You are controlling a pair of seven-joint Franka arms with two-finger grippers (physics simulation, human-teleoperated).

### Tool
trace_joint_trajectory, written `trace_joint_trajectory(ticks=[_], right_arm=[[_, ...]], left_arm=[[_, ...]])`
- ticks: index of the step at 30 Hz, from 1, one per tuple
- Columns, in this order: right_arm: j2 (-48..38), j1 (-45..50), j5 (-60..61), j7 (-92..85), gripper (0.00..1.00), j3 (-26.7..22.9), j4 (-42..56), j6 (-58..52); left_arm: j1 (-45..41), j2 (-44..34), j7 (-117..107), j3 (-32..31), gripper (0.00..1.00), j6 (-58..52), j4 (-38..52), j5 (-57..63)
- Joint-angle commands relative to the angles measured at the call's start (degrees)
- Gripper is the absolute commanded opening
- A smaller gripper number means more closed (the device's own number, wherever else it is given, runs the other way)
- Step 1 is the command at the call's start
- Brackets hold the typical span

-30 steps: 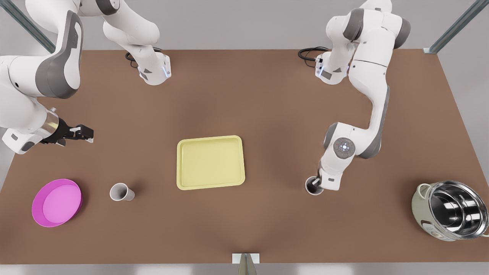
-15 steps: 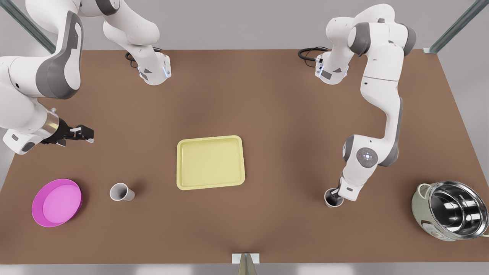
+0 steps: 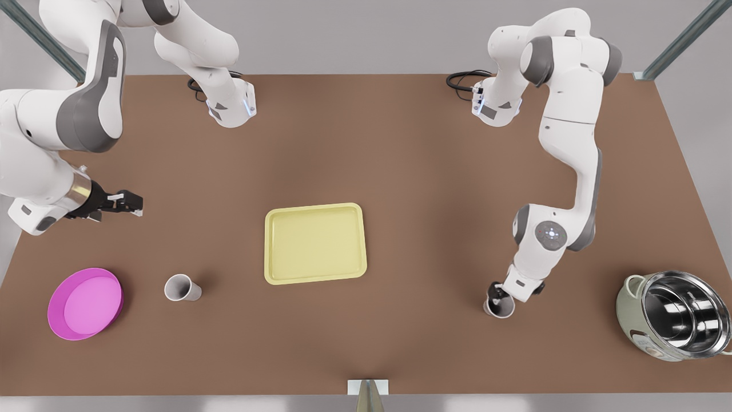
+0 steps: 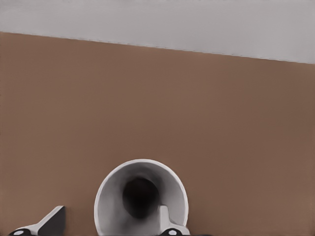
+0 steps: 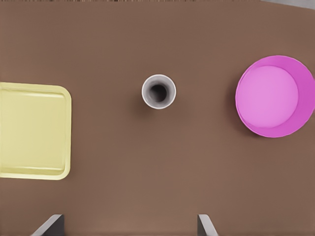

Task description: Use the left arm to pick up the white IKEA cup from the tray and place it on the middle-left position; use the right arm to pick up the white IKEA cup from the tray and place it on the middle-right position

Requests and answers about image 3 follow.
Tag white IKEA cup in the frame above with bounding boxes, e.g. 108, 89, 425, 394
164, 274, 202, 302
483, 288, 516, 319

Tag yellow rectangular tray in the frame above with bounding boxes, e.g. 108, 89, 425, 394
264, 203, 368, 286

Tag pink round bowl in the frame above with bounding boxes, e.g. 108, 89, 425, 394
47, 268, 124, 342

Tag pale green steel pot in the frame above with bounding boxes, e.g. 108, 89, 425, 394
616, 271, 732, 363

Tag black cable loop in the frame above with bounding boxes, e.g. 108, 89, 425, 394
188, 71, 244, 103
446, 70, 494, 104

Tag silver frame post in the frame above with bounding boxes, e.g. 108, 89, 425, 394
0, 0, 87, 83
632, 0, 732, 81
348, 379, 390, 412

